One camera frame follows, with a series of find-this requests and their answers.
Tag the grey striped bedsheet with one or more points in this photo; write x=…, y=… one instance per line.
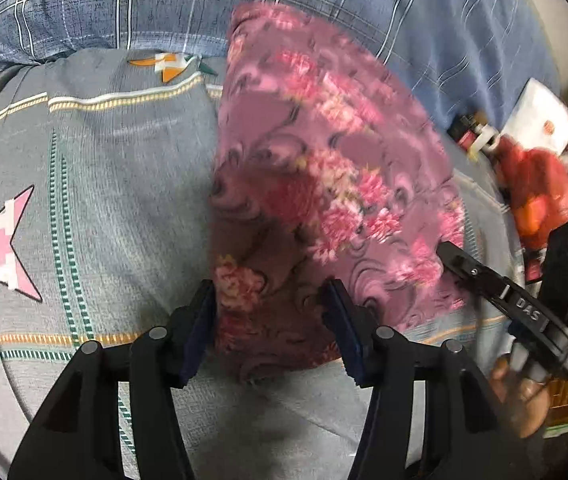
x=114, y=185

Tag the dark small bottle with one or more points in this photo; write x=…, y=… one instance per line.
x=471, y=132

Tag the blue plaid blanket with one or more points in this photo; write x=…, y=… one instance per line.
x=89, y=10

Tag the red plastic bag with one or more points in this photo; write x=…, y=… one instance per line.
x=538, y=180

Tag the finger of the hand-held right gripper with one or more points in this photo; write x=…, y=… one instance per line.
x=483, y=277

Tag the purple floral shirt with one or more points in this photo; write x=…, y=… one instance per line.
x=314, y=185

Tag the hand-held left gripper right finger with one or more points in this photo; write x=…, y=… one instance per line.
x=346, y=330

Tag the white box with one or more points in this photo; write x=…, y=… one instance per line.
x=538, y=110

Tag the person's right hand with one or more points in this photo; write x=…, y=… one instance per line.
x=523, y=405

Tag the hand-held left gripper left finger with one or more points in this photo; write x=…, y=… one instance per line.
x=196, y=340

